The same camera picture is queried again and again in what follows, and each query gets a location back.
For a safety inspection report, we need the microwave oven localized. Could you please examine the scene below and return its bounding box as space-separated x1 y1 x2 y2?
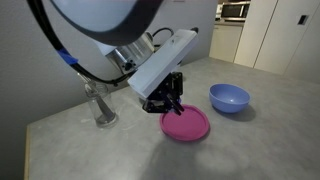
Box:
221 1 251 20

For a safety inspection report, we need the blue plastic bowl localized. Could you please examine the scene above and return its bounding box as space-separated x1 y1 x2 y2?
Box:
208 83 252 114

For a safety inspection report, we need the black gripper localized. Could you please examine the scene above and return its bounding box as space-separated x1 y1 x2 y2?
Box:
142 71 185 116

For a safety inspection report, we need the beige kitchen cabinet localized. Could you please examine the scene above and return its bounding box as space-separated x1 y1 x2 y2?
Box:
209 23 244 64

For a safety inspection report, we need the pink round plastic lid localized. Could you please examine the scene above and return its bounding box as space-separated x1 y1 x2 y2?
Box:
159 104 211 142

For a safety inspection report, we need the white tall cabinet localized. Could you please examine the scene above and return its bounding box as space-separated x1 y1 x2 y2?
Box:
233 0 320 84

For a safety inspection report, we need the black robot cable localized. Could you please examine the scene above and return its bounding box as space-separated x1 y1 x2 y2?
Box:
26 0 136 86

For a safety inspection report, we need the clear glass jar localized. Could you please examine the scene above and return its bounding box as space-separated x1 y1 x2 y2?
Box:
84 82 118 128

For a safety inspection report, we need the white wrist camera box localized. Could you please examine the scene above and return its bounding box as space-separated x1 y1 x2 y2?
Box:
127 28 200 100

